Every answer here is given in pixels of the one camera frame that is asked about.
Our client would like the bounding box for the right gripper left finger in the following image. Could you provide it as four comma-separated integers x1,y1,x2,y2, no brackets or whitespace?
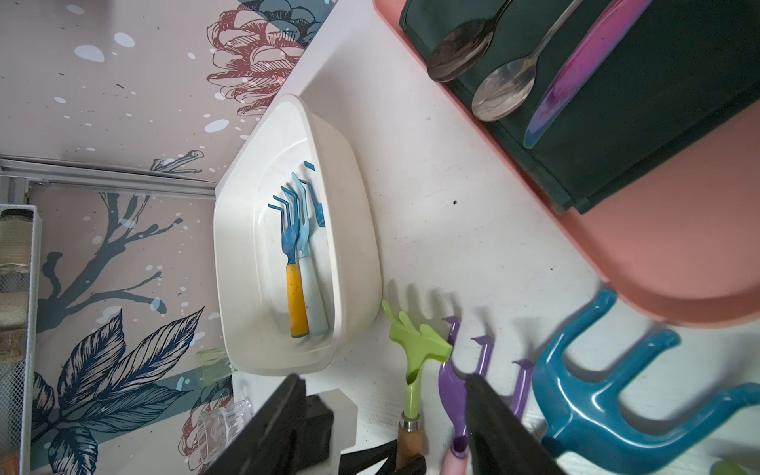
206,374,307,475

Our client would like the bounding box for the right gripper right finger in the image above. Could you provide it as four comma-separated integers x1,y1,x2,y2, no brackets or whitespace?
465,374,564,475

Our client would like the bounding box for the light blue rake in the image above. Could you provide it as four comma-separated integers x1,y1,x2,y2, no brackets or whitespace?
291,172,330,338

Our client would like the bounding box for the blue rake yellow handle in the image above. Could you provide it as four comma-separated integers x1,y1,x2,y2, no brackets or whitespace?
268,184,309,338

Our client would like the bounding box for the white storage box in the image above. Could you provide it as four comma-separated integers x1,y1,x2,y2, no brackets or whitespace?
214,94,382,376

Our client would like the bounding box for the clear glass cup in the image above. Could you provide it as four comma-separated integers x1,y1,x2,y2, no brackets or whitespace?
197,399,253,460

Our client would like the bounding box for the green plastic cup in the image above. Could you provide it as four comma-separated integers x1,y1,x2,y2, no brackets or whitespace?
195,346,237,387

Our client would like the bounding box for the pink tray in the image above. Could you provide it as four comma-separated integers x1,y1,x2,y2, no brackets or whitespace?
375,1,759,328

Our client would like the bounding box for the clear spice jar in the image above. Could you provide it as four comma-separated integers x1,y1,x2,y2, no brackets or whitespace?
1,208,34,274

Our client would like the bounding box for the silver metal spoon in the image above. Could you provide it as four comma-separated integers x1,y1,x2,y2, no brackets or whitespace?
471,0,583,122

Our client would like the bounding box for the purple iridescent knife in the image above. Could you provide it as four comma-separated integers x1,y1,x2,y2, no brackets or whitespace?
522,0,652,150

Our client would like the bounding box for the dark metal spoon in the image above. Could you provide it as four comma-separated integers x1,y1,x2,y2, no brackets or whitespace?
427,0,513,83

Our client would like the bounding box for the dark green cloth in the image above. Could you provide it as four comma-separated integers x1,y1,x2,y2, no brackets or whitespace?
399,0,760,215

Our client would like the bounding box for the purple rake pink handle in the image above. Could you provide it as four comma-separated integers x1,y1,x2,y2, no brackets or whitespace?
439,316,534,474

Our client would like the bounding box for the teal rake yellow handle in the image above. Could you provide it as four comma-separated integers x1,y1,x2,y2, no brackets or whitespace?
532,288,759,474

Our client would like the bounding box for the green rake wooden handle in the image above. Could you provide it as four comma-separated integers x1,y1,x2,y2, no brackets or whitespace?
381,300,452,470

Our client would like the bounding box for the white wire spice rack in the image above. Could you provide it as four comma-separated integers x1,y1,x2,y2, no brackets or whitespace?
1,204,42,474

